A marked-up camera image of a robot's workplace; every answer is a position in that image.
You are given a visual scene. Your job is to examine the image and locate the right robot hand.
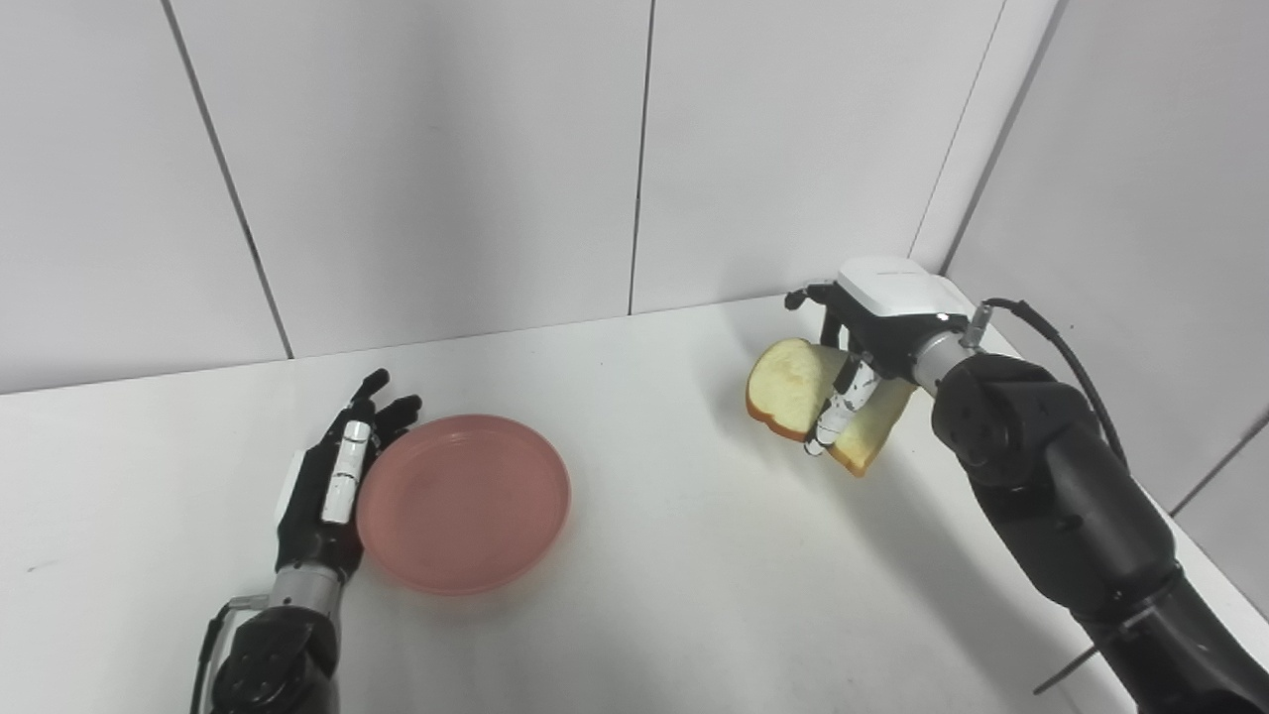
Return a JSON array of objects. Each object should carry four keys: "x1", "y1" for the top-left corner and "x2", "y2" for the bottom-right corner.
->
[{"x1": 784, "y1": 257, "x2": 974, "y2": 458}]

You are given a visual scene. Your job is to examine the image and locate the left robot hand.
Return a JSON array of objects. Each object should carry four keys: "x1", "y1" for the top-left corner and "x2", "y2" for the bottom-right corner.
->
[{"x1": 274, "y1": 369, "x2": 423, "y2": 582}]

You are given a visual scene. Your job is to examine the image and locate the slice of bread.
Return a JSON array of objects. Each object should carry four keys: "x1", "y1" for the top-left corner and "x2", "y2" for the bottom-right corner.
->
[{"x1": 746, "y1": 338, "x2": 917, "y2": 478}]

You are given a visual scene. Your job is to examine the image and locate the pink round plate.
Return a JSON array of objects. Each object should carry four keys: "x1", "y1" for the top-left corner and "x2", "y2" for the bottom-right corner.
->
[{"x1": 356, "y1": 415, "x2": 572, "y2": 597}]

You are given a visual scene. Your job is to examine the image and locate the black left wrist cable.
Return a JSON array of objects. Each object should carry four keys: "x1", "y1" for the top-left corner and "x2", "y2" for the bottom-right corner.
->
[{"x1": 189, "y1": 595, "x2": 271, "y2": 714}]

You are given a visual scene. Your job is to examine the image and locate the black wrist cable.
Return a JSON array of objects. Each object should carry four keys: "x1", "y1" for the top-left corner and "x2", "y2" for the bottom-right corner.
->
[
  {"x1": 189, "y1": 595, "x2": 271, "y2": 714},
  {"x1": 960, "y1": 297, "x2": 1130, "y2": 472}
]

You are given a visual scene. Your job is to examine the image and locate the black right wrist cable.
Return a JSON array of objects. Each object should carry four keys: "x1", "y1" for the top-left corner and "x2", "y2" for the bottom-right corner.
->
[{"x1": 960, "y1": 297, "x2": 1130, "y2": 472}]

